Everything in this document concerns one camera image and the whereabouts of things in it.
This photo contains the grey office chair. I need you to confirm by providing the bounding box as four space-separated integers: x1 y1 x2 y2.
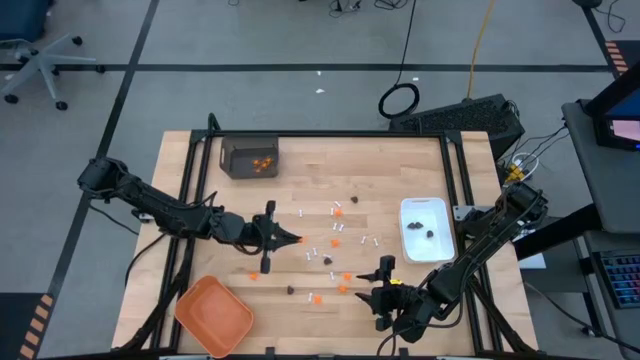
0 0 107 112

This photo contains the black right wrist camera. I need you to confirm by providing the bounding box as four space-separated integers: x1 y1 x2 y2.
394 287 424 319

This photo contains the dark grey plastic bin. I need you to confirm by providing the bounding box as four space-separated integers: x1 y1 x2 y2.
219 135 280 180

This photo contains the yellow hanging cable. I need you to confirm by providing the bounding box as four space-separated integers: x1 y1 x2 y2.
466 0 497 100

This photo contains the backlit keyboard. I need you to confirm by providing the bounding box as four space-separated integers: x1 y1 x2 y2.
597 251 640 309

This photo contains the black computer case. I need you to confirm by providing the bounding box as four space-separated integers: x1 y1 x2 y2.
388 93 526 161

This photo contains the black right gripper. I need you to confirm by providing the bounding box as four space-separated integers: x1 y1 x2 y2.
355 255 431 344

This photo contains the white plastic bin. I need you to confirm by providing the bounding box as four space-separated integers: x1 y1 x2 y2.
398 196 456 265

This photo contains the black metal beam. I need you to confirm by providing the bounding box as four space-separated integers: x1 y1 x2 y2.
513 203 601 261

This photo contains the black monitor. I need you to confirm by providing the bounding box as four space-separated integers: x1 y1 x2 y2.
584 64 640 151

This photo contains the white paper sheet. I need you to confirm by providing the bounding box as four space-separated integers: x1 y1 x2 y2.
517 219 547 270

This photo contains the orange plastic tray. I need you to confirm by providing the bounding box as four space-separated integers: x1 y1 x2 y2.
174 274 255 359

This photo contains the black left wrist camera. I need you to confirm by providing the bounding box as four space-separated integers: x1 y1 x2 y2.
245 224 266 249

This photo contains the grey keyboard desk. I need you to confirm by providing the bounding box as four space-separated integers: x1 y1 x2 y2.
582 229 640 360

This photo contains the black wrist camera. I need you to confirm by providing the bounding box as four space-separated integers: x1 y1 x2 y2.
245 224 266 249
394 287 424 319

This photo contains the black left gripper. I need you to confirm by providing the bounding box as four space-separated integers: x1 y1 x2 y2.
234 200 303 274

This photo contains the black coiled cable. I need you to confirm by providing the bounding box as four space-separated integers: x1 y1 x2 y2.
377 0 421 120

